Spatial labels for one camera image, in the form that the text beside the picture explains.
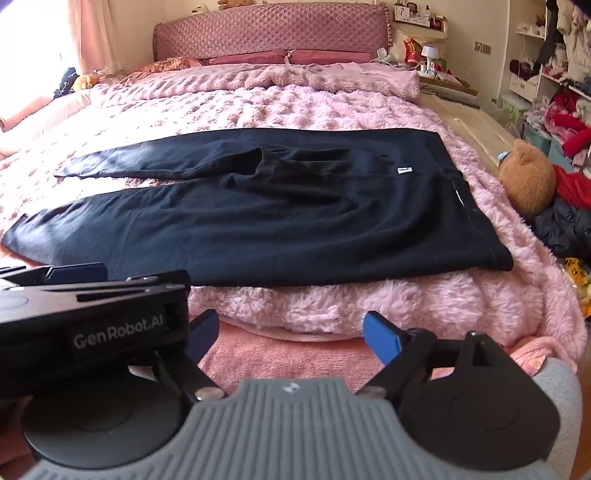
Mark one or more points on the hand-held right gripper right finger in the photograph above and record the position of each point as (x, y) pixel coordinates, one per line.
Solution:
(381, 337)

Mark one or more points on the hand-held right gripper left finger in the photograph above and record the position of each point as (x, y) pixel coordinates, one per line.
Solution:
(203, 337)

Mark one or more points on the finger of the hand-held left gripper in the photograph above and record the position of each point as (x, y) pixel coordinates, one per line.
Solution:
(157, 279)
(76, 272)

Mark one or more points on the black pants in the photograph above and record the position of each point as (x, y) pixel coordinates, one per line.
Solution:
(277, 221)

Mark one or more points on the pink terry bed sheet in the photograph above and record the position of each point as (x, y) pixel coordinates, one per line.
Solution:
(286, 355)

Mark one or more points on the orange plush toy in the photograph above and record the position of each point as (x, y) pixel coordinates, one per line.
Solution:
(87, 81)

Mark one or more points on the grey fleece clothing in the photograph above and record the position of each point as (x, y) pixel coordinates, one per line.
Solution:
(561, 415)

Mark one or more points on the yellow toy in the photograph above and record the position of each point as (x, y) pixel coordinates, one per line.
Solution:
(579, 281)

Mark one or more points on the brown teddy bear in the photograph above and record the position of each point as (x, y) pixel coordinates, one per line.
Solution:
(526, 180)

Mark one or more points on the floral pink pillow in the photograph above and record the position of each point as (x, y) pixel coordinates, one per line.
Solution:
(168, 64)

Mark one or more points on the dark jacket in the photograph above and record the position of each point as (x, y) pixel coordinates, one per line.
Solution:
(565, 226)

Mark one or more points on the pink fluffy blanket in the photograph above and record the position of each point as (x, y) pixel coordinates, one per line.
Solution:
(323, 108)

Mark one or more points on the pink curtain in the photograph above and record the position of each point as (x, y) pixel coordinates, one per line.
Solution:
(92, 32)

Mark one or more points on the pale pink fleece quilt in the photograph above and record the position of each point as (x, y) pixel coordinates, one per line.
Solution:
(323, 76)

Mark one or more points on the pink quilted headboard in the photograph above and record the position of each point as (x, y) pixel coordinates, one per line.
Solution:
(277, 27)

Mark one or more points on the pile of clothes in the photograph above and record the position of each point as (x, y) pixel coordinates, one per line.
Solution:
(568, 124)

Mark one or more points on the white bedside lamp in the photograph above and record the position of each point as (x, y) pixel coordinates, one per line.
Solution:
(428, 53)

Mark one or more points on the red snack bag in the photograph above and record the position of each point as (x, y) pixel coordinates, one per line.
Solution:
(412, 50)

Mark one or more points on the white shelving unit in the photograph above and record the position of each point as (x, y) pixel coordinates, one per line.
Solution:
(531, 55)

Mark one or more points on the wall outlet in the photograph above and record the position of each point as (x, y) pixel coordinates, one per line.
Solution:
(482, 46)

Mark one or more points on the white wall shelf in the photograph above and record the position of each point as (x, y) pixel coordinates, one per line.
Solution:
(422, 25)

